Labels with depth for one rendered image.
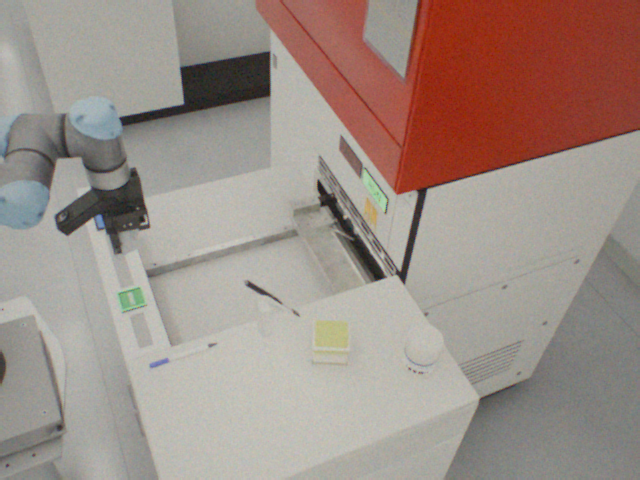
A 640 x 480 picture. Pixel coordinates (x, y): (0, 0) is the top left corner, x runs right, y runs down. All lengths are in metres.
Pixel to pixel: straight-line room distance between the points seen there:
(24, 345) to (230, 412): 0.51
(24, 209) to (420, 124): 0.68
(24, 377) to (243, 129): 2.24
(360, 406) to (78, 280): 1.76
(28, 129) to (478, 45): 0.75
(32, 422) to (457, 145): 1.00
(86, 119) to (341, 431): 0.71
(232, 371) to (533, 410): 1.47
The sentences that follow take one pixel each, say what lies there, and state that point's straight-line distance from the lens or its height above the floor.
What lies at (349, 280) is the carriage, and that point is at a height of 0.88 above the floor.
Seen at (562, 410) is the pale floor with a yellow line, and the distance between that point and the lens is 2.60.
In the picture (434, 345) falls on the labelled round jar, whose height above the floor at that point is 1.06.
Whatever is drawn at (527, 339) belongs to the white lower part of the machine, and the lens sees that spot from 2.22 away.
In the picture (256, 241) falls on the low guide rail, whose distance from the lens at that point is 1.72.
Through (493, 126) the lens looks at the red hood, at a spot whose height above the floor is 1.35.
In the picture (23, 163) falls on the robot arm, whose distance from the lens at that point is 1.08.
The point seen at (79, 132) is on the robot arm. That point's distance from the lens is 1.13.
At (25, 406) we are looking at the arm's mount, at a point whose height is 0.88.
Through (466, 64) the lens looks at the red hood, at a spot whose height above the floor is 1.50.
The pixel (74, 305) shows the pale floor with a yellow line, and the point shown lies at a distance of 2.76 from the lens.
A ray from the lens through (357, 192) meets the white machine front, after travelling 1.60.
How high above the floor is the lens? 2.10
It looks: 46 degrees down
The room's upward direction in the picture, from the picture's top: 5 degrees clockwise
